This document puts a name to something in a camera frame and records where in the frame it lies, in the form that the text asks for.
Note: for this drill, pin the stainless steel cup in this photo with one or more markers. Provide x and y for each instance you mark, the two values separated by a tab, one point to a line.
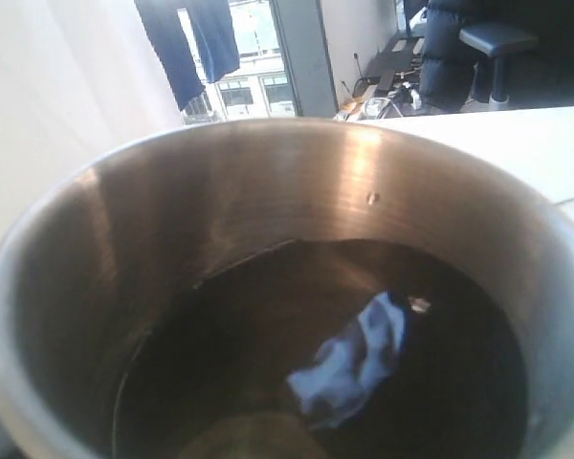
289	289

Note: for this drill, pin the black office chair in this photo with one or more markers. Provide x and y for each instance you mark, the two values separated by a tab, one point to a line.
499	42

